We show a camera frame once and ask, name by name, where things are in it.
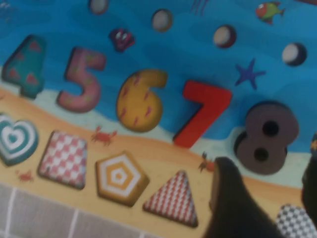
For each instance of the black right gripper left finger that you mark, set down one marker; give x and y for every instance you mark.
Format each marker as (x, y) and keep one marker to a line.
(235, 210)

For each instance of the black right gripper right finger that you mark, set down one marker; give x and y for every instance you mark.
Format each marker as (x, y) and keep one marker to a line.
(310, 188)

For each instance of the brown-grey wooden number eight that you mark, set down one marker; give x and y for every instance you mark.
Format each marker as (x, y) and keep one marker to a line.
(252, 119)

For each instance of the colourful wooden puzzle board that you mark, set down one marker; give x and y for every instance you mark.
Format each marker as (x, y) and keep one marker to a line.
(74, 24)

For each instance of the red wooden number seven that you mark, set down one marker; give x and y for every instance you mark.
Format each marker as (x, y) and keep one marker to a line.
(210, 96)

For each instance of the grey grid tablecloth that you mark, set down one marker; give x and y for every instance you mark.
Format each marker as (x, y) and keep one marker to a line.
(37, 218)

